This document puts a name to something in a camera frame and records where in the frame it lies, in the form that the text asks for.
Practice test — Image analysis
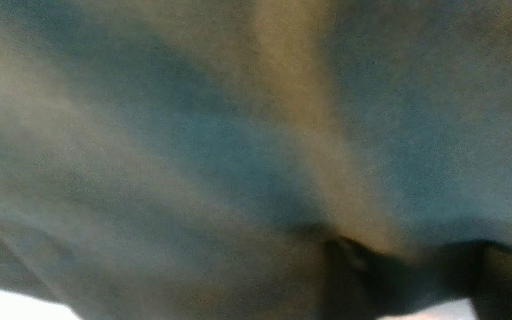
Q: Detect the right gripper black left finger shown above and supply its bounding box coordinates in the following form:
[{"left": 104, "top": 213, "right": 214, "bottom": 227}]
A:
[{"left": 323, "top": 238, "right": 393, "bottom": 320}]

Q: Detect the dark gray long-sleeve shirt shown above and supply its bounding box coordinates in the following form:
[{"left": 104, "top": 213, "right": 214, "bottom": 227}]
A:
[{"left": 0, "top": 0, "right": 512, "bottom": 320}]

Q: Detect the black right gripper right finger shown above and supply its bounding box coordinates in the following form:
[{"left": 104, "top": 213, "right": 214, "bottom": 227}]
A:
[{"left": 472, "top": 244, "right": 512, "bottom": 320}]

